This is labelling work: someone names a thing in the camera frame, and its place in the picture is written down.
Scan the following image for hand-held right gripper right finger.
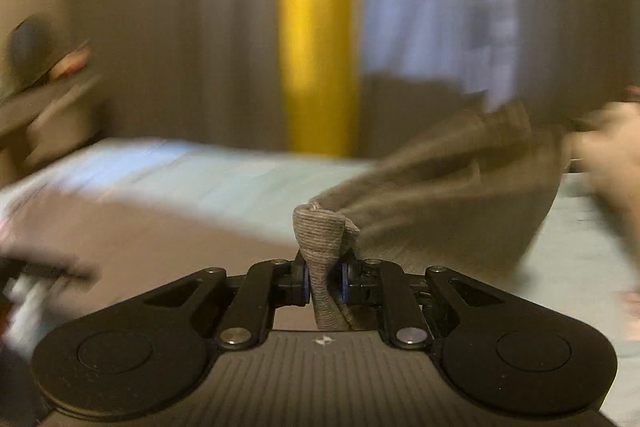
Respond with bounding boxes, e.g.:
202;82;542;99
340;258;507;351

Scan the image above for light blue printed bed sheet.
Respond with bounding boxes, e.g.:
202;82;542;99
0;137;640;427

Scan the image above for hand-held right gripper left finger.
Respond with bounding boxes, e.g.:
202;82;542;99
143;258;312;352

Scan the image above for grey pants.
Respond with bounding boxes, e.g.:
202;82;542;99
292;99;572;333

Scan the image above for yellow curtain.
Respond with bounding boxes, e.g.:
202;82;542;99
274;0;362;158

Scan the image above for pink plush toy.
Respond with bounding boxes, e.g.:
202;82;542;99
565;99;640;258

